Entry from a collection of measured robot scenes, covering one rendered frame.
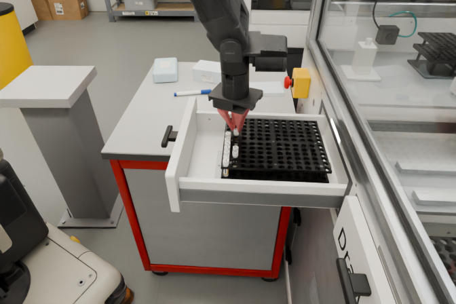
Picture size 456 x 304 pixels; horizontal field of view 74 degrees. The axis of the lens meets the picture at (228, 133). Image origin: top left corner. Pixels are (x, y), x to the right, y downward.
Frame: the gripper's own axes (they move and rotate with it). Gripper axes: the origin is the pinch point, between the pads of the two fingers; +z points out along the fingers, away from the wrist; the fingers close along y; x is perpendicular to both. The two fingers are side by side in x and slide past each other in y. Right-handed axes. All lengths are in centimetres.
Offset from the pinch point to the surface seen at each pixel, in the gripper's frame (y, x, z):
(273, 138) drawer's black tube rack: -8.3, -1.6, 1.9
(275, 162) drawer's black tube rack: -11.3, 5.6, 1.7
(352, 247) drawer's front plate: -28.4, 18.0, 2.8
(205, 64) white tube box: 35, -46, 11
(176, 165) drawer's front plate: 4.6, 17.5, -1.9
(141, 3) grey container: 275, -286, 72
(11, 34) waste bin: 245, -90, 42
